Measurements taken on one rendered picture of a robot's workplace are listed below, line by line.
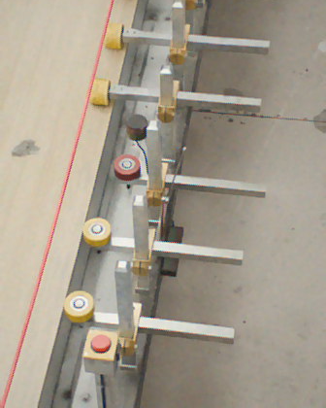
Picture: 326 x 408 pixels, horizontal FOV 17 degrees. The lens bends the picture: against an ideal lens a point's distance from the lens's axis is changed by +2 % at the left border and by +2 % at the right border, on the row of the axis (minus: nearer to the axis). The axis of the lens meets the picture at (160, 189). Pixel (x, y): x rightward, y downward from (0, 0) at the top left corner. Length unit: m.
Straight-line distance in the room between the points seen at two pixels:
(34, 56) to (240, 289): 1.17
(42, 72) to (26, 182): 0.45
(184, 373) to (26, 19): 1.31
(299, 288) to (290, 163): 0.60
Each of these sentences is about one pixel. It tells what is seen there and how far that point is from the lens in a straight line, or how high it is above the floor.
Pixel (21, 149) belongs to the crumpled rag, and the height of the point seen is 0.91.
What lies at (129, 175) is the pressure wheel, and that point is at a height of 0.90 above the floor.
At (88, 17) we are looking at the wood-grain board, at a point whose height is 0.90.
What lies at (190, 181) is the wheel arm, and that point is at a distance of 3.20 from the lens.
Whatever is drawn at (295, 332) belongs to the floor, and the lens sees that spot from 3.93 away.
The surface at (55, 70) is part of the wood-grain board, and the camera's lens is 3.48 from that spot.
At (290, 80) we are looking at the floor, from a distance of 4.73.
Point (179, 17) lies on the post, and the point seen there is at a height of 1.09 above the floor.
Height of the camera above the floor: 3.32
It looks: 51 degrees down
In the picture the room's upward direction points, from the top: 2 degrees counter-clockwise
